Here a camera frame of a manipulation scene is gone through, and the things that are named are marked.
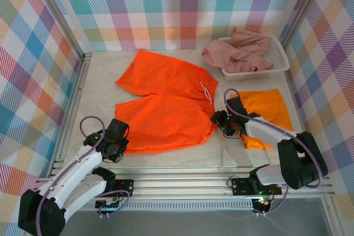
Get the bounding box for aluminium corner post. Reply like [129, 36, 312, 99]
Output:
[279, 0, 332, 46]
[26, 0, 93, 60]

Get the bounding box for white perforated plastic basket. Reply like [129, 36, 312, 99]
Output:
[217, 34, 290, 82]

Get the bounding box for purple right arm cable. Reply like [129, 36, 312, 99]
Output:
[223, 88, 324, 216]

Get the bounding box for pink shorts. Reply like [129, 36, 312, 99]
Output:
[201, 27, 275, 73]

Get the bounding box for aluminium side frame rail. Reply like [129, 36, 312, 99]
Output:
[284, 70, 320, 176]
[48, 52, 93, 177]

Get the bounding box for light orange shorts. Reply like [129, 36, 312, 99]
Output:
[231, 88, 294, 150]

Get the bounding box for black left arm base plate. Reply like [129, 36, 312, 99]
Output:
[84, 179, 136, 198]

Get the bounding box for red-orange shorts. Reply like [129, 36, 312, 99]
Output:
[114, 49, 219, 155]

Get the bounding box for slotted grey cable duct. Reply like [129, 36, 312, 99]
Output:
[43, 201, 255, 211]

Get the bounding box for long aluminium base frame rail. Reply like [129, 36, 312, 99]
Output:
[29, 165, 336, 201]

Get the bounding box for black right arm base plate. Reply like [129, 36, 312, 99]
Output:
[230, 176, 283, 196]

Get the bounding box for short aluminium frame leg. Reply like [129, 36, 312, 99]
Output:
[322, 197, 345, 236]

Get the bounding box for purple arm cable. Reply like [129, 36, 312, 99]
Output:
[37, 116, 132, 236]
[223, 88, 324, 216]

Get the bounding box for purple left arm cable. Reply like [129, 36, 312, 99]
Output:
[37, 116, 132, 236]

